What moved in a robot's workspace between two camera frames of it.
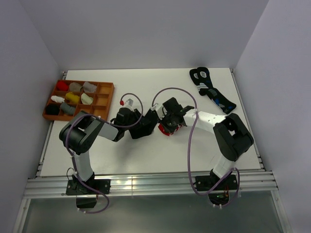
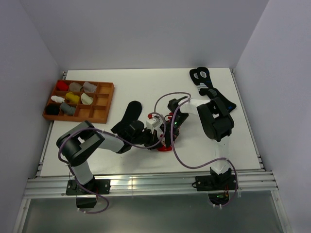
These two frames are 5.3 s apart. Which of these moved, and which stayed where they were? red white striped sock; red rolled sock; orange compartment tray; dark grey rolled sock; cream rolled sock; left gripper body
Moved: red white striped sock; left gripper body
Stayed: red rolled sock; dark grey rolled sock; orange compartment tray; cream rolled sock
